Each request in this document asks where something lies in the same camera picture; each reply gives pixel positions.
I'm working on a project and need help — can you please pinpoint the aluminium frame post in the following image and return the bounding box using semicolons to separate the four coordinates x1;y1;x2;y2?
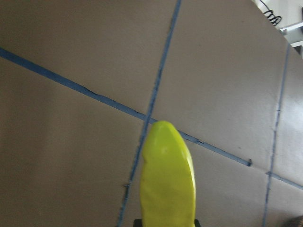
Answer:
279;21;303;47

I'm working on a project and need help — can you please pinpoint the black coiled cable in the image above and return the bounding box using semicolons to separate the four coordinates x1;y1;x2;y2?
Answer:
258;0;282;26

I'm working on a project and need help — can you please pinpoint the yellow banana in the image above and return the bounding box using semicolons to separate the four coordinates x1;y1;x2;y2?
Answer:
140;121;196;227

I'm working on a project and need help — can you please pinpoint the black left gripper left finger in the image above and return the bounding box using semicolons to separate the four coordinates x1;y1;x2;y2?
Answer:
133;219;143;227

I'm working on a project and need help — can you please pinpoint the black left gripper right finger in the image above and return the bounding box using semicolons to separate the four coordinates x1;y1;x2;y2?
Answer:
194;219;201;227

